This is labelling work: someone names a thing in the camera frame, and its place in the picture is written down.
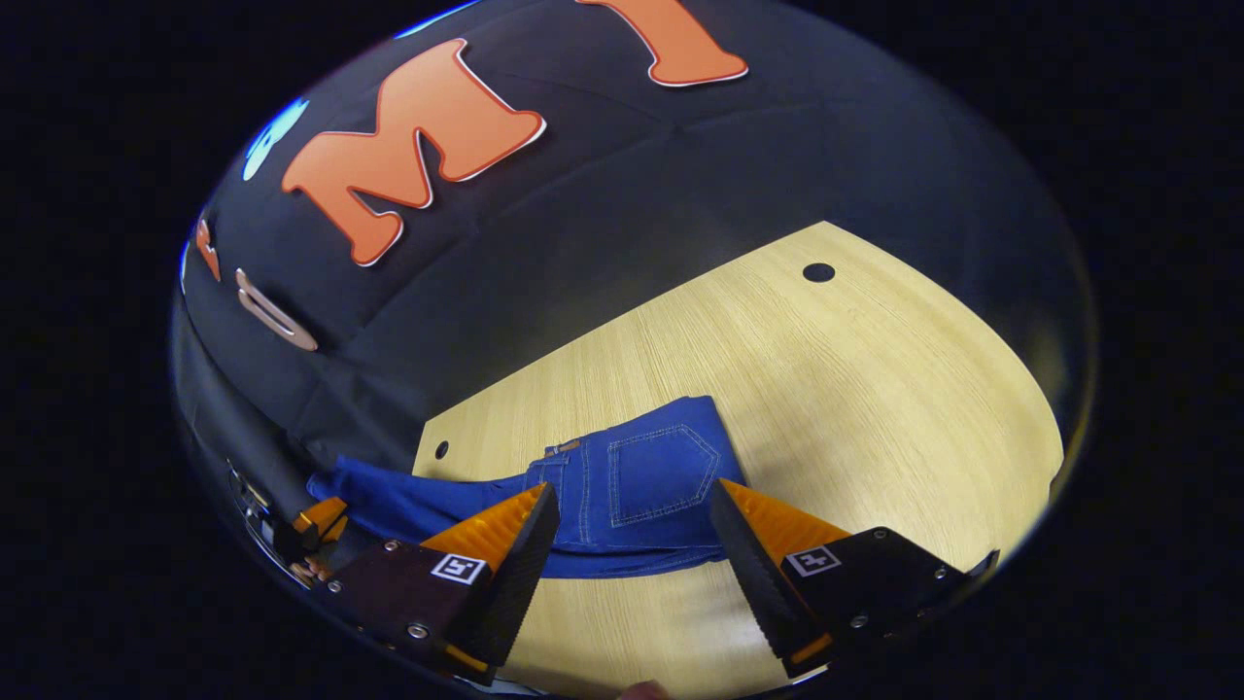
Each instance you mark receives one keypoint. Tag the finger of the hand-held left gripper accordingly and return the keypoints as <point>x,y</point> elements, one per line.
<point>316,525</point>
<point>313,572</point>

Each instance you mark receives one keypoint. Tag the blue denim jeans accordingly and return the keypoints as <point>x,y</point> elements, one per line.
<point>641,486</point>

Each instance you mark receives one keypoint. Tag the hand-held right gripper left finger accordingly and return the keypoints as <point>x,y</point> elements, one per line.
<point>515,574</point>

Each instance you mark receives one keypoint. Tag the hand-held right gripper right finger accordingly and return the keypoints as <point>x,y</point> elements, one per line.
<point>753,574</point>

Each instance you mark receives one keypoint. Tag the black round table grommet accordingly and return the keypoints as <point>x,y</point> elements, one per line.
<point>818,272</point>

